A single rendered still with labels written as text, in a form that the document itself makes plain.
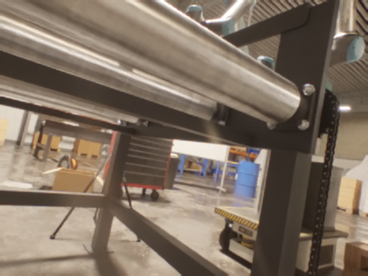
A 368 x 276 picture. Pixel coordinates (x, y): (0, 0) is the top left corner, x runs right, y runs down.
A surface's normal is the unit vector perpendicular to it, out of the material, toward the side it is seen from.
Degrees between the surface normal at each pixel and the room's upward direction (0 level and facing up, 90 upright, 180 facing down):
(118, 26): 121
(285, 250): 90
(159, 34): 104
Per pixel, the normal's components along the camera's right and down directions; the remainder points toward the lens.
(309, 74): -0.78, -0.20
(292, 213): 0.60, 0.05
